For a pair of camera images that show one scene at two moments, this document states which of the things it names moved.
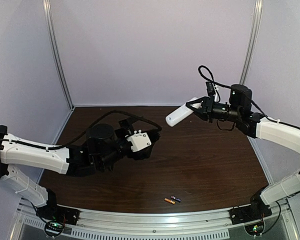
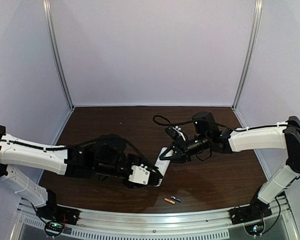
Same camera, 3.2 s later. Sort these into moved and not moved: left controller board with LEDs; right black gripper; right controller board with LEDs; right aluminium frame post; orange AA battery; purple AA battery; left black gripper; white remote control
Moved: white remote control; left black gripper; right black gripper
Not moved: left controller board with LEDs; right aluminium frame post; purple AA battery; orange AA battery; right controller board with LEDs
